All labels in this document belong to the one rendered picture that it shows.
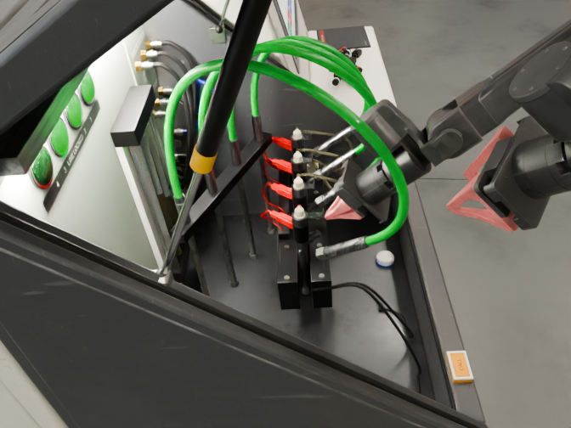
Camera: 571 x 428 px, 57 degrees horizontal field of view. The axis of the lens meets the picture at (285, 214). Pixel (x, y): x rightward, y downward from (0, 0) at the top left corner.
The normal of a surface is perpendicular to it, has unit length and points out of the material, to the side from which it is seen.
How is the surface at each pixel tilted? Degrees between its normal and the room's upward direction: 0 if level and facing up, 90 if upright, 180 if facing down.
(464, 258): 0
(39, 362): 90
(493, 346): 0
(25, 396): 90
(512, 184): 46
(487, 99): 64
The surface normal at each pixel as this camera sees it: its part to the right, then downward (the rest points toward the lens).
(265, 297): -0.08, -0.74
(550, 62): -0.77, -0.59
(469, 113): -0.22, 0.40
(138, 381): 0.00, 0.67
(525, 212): 0.43, -0.18
